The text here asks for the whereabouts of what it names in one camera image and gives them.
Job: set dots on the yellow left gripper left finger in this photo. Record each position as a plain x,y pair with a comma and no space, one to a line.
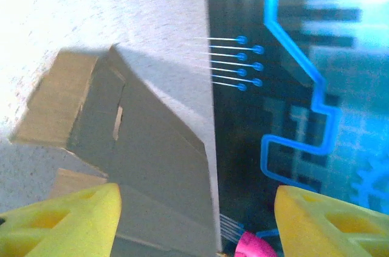
70,220

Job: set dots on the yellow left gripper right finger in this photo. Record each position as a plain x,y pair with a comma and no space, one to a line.
307,226

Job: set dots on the brown cardboard paper box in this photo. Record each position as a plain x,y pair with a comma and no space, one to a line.
152,147

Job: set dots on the pink wine glass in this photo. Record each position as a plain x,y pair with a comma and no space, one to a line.
253,246

